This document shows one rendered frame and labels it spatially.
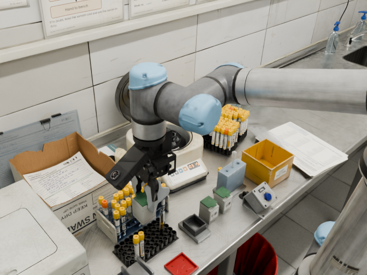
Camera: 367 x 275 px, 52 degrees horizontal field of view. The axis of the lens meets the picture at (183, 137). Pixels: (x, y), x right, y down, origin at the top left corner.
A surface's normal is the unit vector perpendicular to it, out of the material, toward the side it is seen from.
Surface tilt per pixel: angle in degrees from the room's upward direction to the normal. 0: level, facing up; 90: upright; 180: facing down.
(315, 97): 86
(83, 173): 1
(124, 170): 31
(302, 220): 0
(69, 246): 0
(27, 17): 90
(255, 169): 90
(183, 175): 25
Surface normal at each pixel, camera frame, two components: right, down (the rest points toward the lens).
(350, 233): -0.87, 0.22
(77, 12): 0.67, 0.49
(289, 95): -0.61, 0.37
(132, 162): -0.34, -0.52
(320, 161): 0.03, -0.82
